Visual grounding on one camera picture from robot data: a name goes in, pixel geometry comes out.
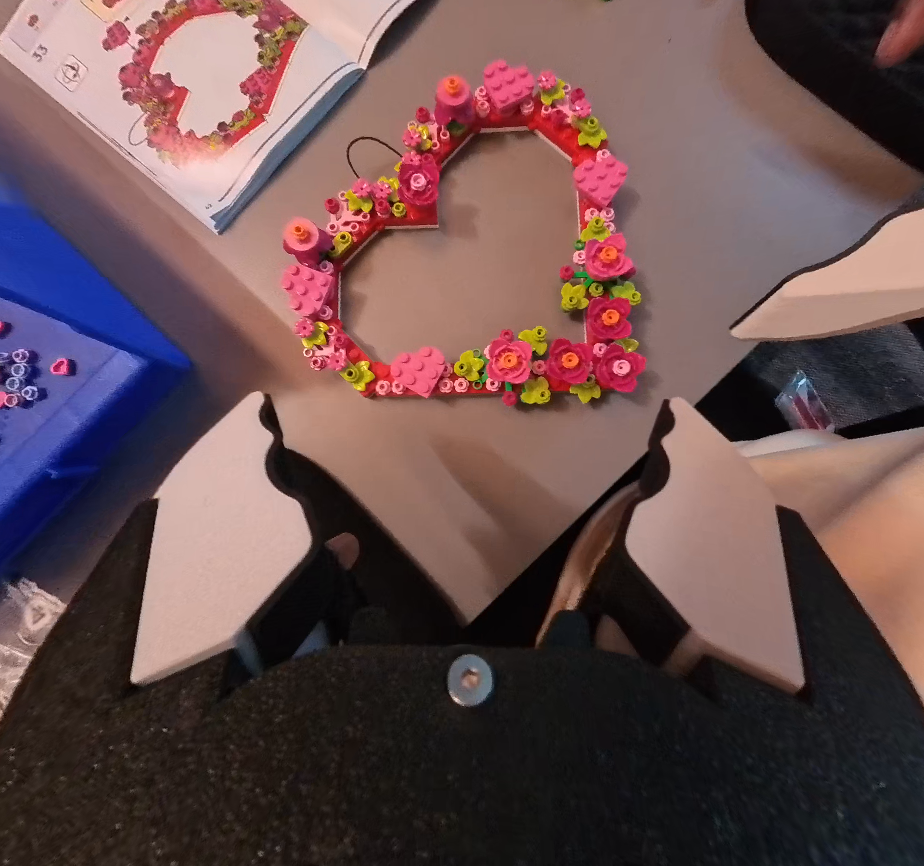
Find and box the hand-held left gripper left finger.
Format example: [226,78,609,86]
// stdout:
[130,391,356,688]

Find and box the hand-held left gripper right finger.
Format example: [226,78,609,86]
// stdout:
[576,397,808,696]

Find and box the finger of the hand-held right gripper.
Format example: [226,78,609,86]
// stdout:
[729,187,924,343]

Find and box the person's right hand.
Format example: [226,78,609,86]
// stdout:
[875,0,924,70]

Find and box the small clear bag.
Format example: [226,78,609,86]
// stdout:
[774,368,829,435]

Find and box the person's bare leg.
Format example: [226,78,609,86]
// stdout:
[538,429,924,711]

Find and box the heart-shaped toy brick wreath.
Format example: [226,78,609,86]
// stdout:
[280,59,648,408]

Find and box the pile of small round pieces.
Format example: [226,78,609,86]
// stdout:
[0,346,46,408]

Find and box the blue plastic bin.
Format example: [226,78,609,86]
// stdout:
[0,183,194,578]

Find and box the open instruction booklet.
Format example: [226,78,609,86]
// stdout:
[0,0,485,235]

